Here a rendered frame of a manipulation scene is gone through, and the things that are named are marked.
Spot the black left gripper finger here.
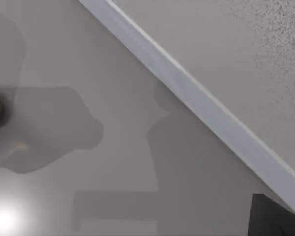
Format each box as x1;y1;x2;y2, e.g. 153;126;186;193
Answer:
247;193;295;236

